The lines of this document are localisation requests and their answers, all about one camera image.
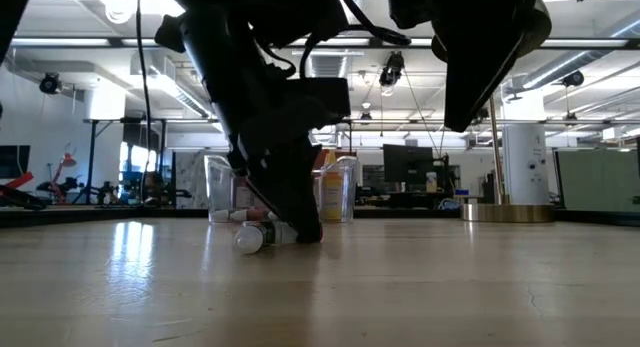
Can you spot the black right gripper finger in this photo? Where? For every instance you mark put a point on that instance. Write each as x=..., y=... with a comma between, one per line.
x=465, y=87

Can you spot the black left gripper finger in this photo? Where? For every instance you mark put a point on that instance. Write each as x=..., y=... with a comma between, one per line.
x=300, y=187
x=250, y=167

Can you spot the large red-capped dye bottle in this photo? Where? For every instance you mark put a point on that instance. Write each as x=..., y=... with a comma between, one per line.
x=244, y=197

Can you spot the large yellow-banded orange bottle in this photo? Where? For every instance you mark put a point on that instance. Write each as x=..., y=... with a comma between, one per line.
x=332, y=197

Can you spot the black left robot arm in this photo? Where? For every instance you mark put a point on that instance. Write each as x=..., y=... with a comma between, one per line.
x=280, y=12

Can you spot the clear plastic bin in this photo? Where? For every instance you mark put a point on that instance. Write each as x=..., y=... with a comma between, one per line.
x=220, y=187

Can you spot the white patterned panel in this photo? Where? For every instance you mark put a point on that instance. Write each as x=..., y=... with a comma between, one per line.
x=190, y=179

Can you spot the white bottle red cap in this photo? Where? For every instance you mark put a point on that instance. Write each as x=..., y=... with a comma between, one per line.
x=260, y=236

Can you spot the black ceiling spotlight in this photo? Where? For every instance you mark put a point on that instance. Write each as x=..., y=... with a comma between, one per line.
x=50, y=83
x=573, y=78
x=391, y=69

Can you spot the black computer monitor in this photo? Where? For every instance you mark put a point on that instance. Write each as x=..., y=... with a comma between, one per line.
x=407, y=162

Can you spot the white cylindrical tank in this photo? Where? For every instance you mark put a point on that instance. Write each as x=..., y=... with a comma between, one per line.
x=525, y=162

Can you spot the yellow-white container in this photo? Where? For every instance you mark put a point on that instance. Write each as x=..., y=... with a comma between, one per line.
x=432, y=182

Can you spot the brass dome lamp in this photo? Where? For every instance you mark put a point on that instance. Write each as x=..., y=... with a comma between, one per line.
x=505, y=213

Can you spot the black background robot rig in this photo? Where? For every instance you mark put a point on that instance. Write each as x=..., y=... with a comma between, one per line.
x=100, y=189

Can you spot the grey-green partition panel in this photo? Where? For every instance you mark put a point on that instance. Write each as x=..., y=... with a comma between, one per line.
x=595, y=179

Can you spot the red desk lamp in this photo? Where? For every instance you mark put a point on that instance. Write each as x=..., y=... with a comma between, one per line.
x=67, y=159

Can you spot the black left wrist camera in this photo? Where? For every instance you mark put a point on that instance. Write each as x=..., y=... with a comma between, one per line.
x=325, y=102

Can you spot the silver ceiling duct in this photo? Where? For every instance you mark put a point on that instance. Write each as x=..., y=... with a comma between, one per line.
x=327, y=67

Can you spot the dark wall monitor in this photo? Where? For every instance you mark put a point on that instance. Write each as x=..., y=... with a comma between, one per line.
x=14, y=162

